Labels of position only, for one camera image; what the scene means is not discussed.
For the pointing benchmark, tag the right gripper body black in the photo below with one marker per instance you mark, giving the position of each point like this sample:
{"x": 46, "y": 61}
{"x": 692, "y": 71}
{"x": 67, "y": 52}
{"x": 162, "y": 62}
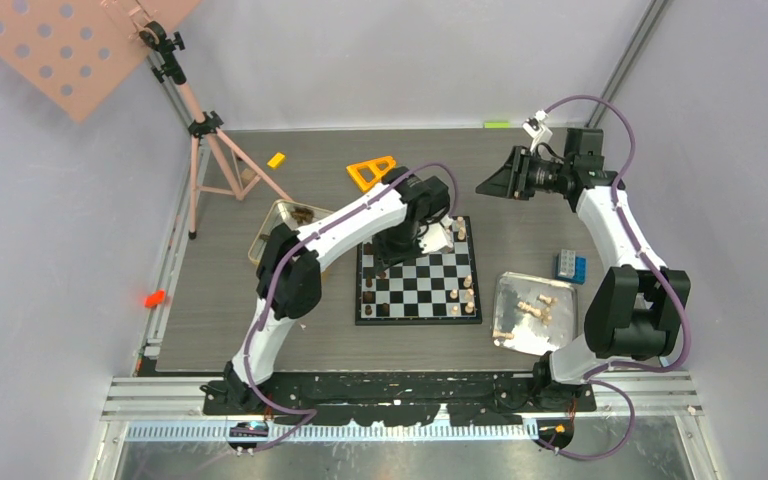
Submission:
{"x": 532, "y": 175}

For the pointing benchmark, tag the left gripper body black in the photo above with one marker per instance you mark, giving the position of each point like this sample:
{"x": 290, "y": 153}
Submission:
{"x": 400, "y": 242}

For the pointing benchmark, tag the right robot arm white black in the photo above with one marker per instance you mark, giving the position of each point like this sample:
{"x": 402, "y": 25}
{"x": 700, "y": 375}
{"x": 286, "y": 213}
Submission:
{"x": 638, "y": 310}

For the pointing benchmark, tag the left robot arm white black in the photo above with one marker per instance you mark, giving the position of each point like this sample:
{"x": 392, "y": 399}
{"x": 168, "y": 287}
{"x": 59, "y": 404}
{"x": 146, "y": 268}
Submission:
{"x": 404, "y": 217}

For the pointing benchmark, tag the dark wooden chess piece pair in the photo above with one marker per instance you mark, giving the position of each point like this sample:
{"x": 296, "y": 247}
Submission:
{"x": 302, "y": 216}

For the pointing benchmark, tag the pink perforated board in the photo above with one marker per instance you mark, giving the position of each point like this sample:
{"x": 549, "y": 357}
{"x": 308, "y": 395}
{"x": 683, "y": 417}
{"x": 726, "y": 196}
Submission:
{"x": 77, "y": 52}

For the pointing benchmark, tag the green tape piece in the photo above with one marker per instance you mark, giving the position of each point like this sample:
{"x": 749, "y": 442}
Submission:
{"x": 496, "y": 125}

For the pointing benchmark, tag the black white chessboard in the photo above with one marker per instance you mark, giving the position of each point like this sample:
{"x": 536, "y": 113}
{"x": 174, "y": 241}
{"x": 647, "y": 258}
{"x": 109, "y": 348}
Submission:
{"x": 437, "y": 289}

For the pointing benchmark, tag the blue toy brick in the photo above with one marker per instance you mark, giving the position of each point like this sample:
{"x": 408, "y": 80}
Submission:
{"x": 570, "y": 267}

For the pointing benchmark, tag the silver tin lid tray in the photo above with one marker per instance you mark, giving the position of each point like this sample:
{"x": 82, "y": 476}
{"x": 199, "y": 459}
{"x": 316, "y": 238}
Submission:
{"x": 542, "y": 313}

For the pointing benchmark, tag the light pawn beside tray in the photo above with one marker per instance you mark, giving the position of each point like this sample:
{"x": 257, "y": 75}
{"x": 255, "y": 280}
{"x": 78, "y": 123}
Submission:
{"x": 502, "y": 336}

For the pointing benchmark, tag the yellow block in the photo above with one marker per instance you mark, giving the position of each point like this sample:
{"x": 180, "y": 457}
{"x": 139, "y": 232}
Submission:
{"x": 276, "y": 160}

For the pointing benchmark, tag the natural wooden cube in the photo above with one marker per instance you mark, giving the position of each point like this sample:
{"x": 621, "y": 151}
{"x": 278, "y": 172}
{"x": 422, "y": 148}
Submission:
{"x": 247, "y": 176}

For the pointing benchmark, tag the pink tripod stand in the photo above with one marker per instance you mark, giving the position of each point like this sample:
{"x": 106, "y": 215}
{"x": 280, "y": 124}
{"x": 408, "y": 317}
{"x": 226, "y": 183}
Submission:
{"x": 205, "y": 128}

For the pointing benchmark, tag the orange plastic triangle frame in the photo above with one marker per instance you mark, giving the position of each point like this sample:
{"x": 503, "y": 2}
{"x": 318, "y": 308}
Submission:
{"x": 366, "y": 174}

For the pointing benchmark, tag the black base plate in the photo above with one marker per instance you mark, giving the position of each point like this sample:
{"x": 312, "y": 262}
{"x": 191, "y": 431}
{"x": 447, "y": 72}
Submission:
{"x": 395, "y": 399}

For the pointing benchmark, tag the red clip on rail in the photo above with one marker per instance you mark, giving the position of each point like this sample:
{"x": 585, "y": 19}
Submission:
{"x": 154, "y": 299}

